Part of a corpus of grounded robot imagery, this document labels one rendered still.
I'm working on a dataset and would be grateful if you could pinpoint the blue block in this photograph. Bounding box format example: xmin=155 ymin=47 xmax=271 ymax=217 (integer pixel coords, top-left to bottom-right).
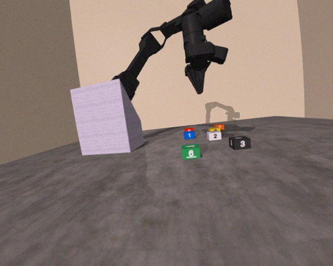
xmin=184 ymin=131 xmax=195 ymax=139

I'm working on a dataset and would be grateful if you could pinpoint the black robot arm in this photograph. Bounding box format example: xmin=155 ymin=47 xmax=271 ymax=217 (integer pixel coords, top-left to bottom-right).
xmin=112 ymin=0 xmax=233 ymax=101

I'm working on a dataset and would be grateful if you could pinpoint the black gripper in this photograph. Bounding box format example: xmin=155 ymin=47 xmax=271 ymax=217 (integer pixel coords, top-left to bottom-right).
xmin=184 ymin=32 xmax=215 ymax=94

